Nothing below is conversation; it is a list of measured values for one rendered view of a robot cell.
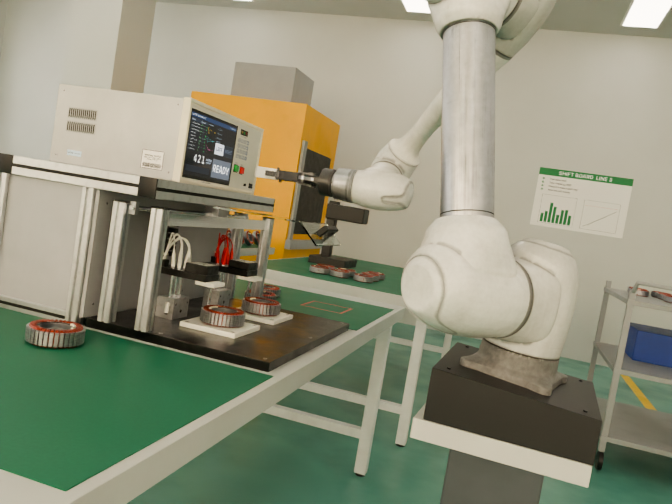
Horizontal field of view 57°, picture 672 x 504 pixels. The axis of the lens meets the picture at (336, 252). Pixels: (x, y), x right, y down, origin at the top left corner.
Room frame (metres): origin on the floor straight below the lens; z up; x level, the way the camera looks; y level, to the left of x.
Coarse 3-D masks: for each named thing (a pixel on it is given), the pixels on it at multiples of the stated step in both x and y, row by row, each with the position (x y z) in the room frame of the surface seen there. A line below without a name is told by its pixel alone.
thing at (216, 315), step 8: (208, 312) 1.49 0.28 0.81; (216, 312) 1.49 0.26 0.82; (224, 312) 1.49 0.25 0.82; (232, 312) 1.56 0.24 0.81; (240, 312) 1.52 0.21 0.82; (208, 320) 1.48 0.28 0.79; (216, 320) 1.48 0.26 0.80; (224, 320) 1.48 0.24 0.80; (232, 320) 1.49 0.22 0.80; (240, 320) 1.51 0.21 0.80
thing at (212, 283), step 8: (192, 264) 1.53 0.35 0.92; (200, 264) 1.53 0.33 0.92; (208, 264) 1.56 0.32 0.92; (168, 272) 1.54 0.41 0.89; (176, 272) 1.53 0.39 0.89; (184, 272) 1.53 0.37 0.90; (192, 272) 1.52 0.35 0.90; (200, 272) 1.52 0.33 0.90; (208, 272) 1.52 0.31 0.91; (216, 272) 1.56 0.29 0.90; (176, 280) 1.57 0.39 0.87; (200, 280) 1.51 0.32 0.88; (208, 280) 1.52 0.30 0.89; (216, 280) 1.57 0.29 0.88; (176, 288) 1.57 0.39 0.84
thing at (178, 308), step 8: (160, 296) 1.54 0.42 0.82; (168, 296) 1.54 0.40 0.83; (176, 296) 1.57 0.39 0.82; (184, 296) 1.59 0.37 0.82; (160, 304) 1.54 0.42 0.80; (176, 304) 1.54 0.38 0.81; (184, 304) 1.58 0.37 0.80; (160, 312) 1.54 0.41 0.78; (168, 312) 1.53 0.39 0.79; (176, 312) 1.55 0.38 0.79; (184, 312) 1.59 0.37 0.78
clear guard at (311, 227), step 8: (216, 208) 1.75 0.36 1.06; (224, 208) 1.74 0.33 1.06; (232, 208) 1.86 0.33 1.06; (264, 216) 1.71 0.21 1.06; (272, 216) 1.70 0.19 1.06; (280, 216) 1.85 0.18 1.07; (304, 224) 1.69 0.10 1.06; (312, 224) 1.76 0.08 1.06; (320, 224) 1.84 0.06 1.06; (312, 232) 1.71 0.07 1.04; (312, 240) 1.67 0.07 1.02; (320, 240) 1.72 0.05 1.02; (328, 240) 1.80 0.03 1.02; (336, 240) 1.88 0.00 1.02
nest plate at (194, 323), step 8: (184, 320) 1.49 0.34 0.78; (192, 320) 1.51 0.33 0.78; (200, 320) 1.52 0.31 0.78; (192, 328) 1.47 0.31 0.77; (200, 328) 1.46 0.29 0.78; (208, 328) 1.46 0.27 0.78; (216, 328) 1.46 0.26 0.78; (224, 328) 1.48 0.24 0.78; (232, 328) 1.49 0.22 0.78; (240, 328) 1.51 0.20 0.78; (248, 328) 1.52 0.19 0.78; (256, 328) 1.56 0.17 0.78; (232, 336) 1.44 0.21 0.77; (240, 336) 1.47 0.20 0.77
